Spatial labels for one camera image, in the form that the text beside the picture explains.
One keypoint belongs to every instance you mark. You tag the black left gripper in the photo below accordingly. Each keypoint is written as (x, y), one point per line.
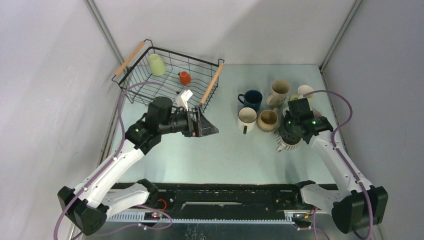
(202, 127)

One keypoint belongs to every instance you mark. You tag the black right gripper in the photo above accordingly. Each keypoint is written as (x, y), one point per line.
(284, 133)

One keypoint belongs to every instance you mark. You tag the grey striped mug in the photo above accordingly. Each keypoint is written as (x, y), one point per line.
(286, 141)

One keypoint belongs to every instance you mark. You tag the cream speckled mug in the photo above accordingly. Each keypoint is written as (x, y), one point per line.
(268, 120)

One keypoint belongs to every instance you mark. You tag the pale yellow mug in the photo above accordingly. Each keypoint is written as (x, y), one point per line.
(301, 92)

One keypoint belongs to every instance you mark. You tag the floral painted ceramic mug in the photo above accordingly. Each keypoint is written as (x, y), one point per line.
(280, 90)

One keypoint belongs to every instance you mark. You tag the white ribbed mug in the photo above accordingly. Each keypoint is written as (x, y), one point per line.
(246, 119)

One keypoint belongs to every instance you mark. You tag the orange cup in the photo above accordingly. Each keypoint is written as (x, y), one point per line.
(184, 78)

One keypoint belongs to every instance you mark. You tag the dark blue mug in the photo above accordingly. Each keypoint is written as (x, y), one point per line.
(251, 99)

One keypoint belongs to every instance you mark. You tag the light green cup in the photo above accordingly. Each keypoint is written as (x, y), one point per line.
(156, 64)

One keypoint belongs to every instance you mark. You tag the lilac mug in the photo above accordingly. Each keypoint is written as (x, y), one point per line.
(316, 114)

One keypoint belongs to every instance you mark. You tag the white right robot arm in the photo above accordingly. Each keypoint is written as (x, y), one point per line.
(356, 203)

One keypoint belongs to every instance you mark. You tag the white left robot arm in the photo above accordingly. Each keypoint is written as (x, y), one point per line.
(88, 205)

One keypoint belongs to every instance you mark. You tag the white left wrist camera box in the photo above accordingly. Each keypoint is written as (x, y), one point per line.
(182, 98)

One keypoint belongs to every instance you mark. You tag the right wooden rack handle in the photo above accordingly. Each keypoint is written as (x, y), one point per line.
(212, 83)

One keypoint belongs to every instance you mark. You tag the wooden rack handle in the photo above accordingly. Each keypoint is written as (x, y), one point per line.
(129, 59)
(212, 83)

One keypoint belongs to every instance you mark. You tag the black wire dish rack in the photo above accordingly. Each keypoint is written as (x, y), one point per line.
(143, 87)

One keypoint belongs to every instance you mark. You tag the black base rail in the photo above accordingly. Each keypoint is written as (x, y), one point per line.
(240, 201)

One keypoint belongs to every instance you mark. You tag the left wooden rack handle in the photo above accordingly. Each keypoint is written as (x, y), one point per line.
(129, 59)

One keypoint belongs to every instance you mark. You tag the grey cable duct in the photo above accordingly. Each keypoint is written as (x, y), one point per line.
(155, 217)

